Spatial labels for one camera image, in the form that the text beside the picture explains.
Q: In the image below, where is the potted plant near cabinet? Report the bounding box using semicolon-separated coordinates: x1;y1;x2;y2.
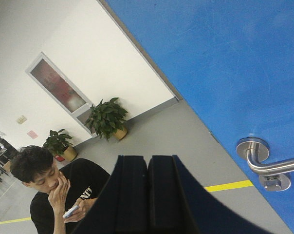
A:
84;97;128;141

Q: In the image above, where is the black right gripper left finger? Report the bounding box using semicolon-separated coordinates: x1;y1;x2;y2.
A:
74;156;148;234

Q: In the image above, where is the white smartphone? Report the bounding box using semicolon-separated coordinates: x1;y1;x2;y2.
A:
62;205;79;219

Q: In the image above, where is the seated person in black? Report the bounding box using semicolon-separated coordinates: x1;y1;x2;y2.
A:
10;145;110;234

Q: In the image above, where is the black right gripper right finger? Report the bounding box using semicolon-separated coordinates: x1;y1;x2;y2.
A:
148;155;268;234

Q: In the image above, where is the yellow floor tape line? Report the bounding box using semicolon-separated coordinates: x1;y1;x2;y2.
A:
0;180;253;225

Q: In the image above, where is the blue door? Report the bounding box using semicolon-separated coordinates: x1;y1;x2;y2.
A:
104;0;294;233

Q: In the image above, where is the steel lever door handle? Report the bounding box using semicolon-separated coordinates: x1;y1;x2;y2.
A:
236;137;294;176

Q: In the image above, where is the wall fire hose cabinet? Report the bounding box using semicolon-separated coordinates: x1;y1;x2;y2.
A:
25;52;95;137

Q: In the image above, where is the steel thumb turn lock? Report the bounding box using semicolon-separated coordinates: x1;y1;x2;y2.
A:
258;174;291;192

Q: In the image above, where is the potted plant far left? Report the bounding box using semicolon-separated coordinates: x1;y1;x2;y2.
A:
43;129;78;162

